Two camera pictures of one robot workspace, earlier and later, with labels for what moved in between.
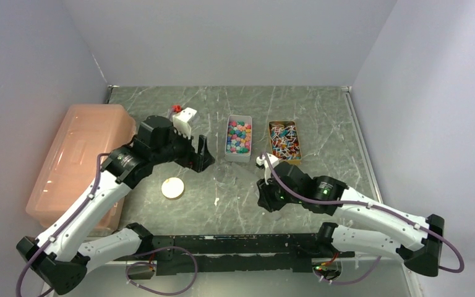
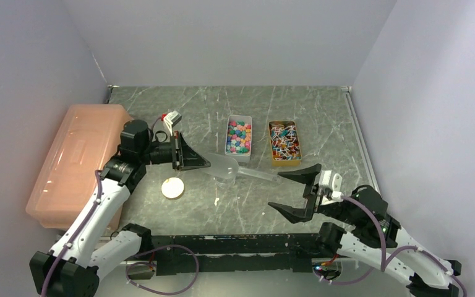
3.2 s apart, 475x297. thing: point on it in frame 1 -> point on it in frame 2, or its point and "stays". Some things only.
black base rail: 228,253 stays
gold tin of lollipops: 285,141 stays
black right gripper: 266,199 -> 304,175
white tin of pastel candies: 238,138 stays
